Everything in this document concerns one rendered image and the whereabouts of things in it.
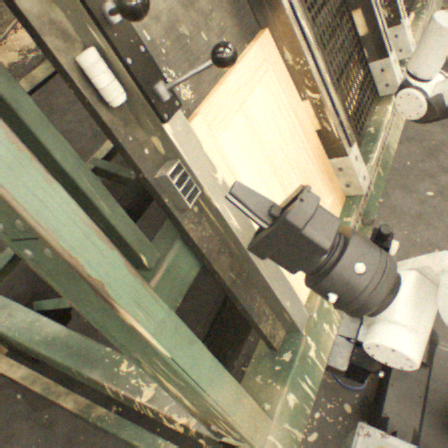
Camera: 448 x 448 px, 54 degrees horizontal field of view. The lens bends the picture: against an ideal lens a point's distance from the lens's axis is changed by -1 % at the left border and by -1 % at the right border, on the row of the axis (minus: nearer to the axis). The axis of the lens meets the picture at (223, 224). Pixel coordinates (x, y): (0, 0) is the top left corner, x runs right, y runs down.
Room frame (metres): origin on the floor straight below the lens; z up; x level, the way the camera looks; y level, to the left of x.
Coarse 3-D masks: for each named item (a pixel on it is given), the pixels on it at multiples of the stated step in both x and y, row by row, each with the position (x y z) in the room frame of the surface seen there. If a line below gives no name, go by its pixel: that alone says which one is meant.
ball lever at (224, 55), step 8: (216, 48) 0.55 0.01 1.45; (224, 48) 0.55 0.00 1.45; (232, 48) 0.56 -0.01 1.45; (216, 56) 0.55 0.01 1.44; (224, 56) 0.54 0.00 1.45; (232, 56) 0.55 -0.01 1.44; (208, 64) 0.55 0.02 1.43; (216, 64) 0.55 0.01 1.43; (224, 64) 0.54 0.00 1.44; (232, 64) 0.55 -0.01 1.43; (192, 72) 0.55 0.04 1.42; (200, 72) 0.55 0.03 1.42; (160, 80) 0.55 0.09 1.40; (176, 80) 0.55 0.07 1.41; (184, 80) 0.55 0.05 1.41; (160, 88) 0.54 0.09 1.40; (168, 88) 0.54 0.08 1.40; (160, 96) 0.54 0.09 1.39; (168, 96) 0.54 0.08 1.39
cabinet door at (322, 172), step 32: (256, 64) 0.80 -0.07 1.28; (224, 96) 0.68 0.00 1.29; (256, 96) 0.75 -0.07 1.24; (288, 96) 0.83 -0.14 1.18; (224, 128) 0.63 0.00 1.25; (256, 128) 0.70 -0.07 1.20; (288, 128) 0.77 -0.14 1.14; (224, 160) 0.58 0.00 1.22; (256, 160) 0.64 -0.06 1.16; (288, 160) 0.71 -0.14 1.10; (320, 160) 0.79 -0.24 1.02; (288, 192) 0.65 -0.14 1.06; (320, 192) 0.73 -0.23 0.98; (256, 224) 0.53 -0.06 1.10
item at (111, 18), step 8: (120, 0) 0.48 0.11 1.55; (128, 0) 0.48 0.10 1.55; (136, 0) 0.48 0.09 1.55; (144, 0) 0.49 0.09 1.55; (104, 8) 0.56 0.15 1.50; (112, 8) 0.55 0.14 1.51; (120, 8) 0.48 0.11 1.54; (128, 8) 0.48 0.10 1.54; (136, 8) 0.48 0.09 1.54; (144, 8) 0.48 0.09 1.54; (112, 16) 0.56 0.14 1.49; (120, 16) 0.57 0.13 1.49; (128, 16) 0.48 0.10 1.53; (136, 16) 0.48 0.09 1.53; (144, 16) 0.48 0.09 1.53; (112, 24) 0.56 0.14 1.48
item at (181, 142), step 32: (64, 0) 0.57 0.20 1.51; (96, 32) 0.55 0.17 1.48; (128, 96) 0.54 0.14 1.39; (160, 128) 0.52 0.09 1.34; (192, 128) 0.55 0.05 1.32; (192, 160) 0.51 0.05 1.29; (224, 192) 0.51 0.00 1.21; (224, 224) 0.48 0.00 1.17; (256, 256) 0.46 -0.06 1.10; (256, 288) 0.45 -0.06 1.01; (288, 288) 0.46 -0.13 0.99; (288, 320) 0.42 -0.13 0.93
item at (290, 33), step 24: (264, 0) 0.91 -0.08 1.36; (288, 0) 0.93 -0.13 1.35; (264, 24) 0.91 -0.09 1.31; (288, 24) 0.88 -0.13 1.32; (288, 48) 0.88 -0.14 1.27; (312, 48) 0.90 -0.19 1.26; (312, 72) 0.86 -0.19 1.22; (312, 96) 0.85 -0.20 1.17; (336, 96) 0.89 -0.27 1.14; (336, 120) 0.84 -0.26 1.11; (336, 144) 0.82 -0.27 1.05; (336, 168) 0.81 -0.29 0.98; (360, 168) 0.82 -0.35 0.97; (360, 192) 0.78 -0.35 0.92
